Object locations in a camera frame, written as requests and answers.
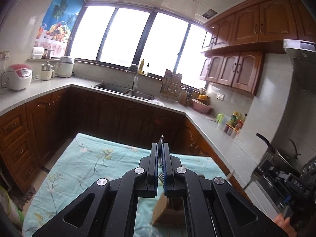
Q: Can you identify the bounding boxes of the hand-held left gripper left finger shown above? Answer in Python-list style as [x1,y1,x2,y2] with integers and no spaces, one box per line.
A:
[32,143,159,237]

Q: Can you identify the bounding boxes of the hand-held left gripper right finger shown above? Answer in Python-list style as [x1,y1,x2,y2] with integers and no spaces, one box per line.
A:
[163,143,288,237]

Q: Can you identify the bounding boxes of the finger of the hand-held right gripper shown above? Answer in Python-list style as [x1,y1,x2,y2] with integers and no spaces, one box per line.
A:
[255,160,280,179]

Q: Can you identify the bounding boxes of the short metal fork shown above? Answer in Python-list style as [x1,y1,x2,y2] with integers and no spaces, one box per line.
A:
[244,148,274,190]

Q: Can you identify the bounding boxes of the wooden utensil holder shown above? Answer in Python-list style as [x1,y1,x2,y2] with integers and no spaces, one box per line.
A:
[152,195,190,228]

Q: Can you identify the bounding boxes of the person's right hand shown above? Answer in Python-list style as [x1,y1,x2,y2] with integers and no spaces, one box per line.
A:
[273,213,297,237]

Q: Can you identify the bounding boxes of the gas stove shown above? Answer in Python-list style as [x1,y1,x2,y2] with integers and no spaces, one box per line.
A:
[252,170,289,218]

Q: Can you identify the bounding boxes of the black wok with lid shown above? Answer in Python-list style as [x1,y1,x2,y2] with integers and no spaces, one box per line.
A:
[256,133,309,176]

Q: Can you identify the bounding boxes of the spice jars set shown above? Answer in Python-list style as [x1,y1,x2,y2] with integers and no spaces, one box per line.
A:
[223,123,241,139]

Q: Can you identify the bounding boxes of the floral teal tablecloth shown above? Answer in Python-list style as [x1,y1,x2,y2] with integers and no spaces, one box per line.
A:
[23,133,232,237]

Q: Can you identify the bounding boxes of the seasoning bottle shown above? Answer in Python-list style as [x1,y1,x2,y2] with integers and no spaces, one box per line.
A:
[228,111,247,129]

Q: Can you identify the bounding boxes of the pink basin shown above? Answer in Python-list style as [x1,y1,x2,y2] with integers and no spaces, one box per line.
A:
[191,98,213,113]

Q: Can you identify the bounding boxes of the wooden lower cabinets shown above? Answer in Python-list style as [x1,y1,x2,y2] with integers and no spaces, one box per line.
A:
[0,84,250,203]

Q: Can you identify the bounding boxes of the wooden cabinets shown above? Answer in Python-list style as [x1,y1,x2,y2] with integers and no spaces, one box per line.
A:
[0,84,250,203]
[197,0,316,97]

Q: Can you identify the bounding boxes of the chrome sink faucet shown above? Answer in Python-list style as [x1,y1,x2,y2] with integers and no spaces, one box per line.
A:
[126,64,140,92]

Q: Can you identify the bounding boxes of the steel kitchen sink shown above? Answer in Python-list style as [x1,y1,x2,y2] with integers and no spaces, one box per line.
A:
[91,83,155,100]

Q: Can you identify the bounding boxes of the wooden cutting board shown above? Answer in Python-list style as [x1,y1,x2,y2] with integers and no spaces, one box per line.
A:
[163,69,183,92]

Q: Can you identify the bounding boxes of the range hood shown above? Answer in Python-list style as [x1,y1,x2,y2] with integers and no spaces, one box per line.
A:
[283,39,316,94]

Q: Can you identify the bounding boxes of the large white rice cooker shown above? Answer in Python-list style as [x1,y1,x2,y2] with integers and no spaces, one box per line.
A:
[57,55,75,78]

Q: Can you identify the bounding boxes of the wooden upper cabinets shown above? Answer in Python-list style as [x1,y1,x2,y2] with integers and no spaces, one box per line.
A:
[197,0,316,97]

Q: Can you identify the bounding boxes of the kitchen window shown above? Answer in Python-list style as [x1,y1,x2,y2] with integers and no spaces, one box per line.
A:
[65,1,215,89]

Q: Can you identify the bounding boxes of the grey kitchen countertop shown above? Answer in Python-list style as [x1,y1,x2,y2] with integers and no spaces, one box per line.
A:
[0,75,269,195]

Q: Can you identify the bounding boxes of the small white electric cooker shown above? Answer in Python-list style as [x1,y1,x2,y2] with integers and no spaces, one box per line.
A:
[41,61,55,81]

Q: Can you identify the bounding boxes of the green white bag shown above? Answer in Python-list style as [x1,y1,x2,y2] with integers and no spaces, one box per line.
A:
[0,185,25,230]

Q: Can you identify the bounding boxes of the red white rice cooker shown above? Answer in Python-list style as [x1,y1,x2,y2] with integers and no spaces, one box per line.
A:
[5,64,33,91]

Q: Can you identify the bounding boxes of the white container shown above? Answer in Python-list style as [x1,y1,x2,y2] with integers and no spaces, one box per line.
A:
[32,46,45,60]

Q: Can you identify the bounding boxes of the wire dish rack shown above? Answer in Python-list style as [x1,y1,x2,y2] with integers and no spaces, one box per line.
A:
[160,79,188,104]

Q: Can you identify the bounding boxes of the tropical fruit wall poster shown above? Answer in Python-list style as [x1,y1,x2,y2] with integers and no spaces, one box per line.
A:
[35,0,86,57]

